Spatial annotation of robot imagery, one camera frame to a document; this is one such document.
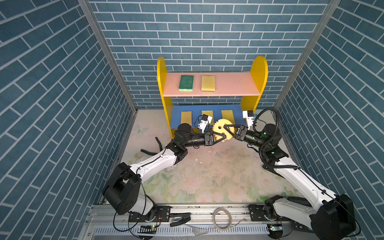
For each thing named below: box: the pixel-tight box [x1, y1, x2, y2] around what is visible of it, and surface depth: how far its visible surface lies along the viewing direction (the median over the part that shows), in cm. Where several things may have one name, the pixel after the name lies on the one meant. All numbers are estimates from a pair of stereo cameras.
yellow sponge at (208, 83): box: [201, 75, 216, 93], surface depth 77 cm
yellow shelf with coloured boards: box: [157, 56, 268, 139], surface depth 79 cm
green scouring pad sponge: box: [179, 75, 195, 92], surface depth 77 cm
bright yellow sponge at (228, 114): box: [221, 110, 236, 125], surface depth 99 cm
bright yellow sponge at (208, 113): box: [201, 110, 213, 118], surface depth 101 cm
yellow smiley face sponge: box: [212, 118, 233, 142], surface depth 68 cm
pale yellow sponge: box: [180, 111, 192, 126], surface depth 98 cm
